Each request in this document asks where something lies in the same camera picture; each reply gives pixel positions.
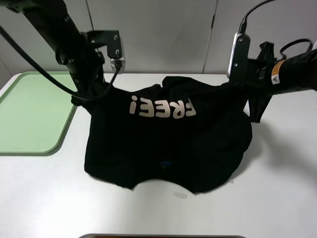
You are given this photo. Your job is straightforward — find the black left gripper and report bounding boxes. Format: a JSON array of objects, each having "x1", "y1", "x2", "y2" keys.
[{"x1": 55, "y1": 32, "x2": 109, "y2": 99}]

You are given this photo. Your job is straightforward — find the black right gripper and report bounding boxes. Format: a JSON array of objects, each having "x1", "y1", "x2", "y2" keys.
[{"x1": 229, "y1": 42, "x2": 275, "y2": 89}]

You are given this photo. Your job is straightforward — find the black short sleeve t-shirt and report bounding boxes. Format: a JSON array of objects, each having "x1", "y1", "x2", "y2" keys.
[{"x1": 70, "y1": 76, "x2": 272, "y2": 195}]

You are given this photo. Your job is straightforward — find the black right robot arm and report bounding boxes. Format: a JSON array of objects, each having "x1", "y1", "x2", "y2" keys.
[{"x1": 228, "y1": 39, "x2": 317, "y2": 96}]

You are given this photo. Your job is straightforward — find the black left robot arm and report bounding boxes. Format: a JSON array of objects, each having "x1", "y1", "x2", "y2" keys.
[{"x1": 0, "y1": 0, "x2": 122, "y2": 101}]

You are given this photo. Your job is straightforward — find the light green plastic tray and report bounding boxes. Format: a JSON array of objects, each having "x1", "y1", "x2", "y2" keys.
[{"x1": 0, "y1": 72, "x2": 76, "y2": 155}]

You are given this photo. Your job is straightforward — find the clear tape piece lower centre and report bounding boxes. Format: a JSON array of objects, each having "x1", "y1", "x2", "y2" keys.
[{"x1": 173, "y1": 191, "x2": 187, "y2": 199}]

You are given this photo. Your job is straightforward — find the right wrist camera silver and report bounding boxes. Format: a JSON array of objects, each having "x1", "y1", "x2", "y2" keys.
[{"x1": 227, "y1": 33, "x2": 250, "y2": 81}]

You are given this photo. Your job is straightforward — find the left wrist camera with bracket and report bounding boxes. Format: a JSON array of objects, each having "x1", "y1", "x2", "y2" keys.
[{"x1": 87, "y1": 30, "x2": 125, "y2": 74}]

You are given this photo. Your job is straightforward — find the black right camera cable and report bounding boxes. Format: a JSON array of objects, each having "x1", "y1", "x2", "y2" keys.
[{"x1": 237, "y1": 0, "x2": 313, "y2": 60}]

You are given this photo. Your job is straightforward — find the black camera cable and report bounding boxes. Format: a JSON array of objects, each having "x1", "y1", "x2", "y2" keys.
[
  {"x1": 237, "y1": 0, "x2": 313, "y2": 60},
  {"x1": 0, "y1": 26, "x2": 122, "y2": 101}
]

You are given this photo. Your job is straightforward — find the black left camera cable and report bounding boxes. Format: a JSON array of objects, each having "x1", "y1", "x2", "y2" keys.
[{"x1": 0, "y1": 26, "x2": 122, "y2": 101}]

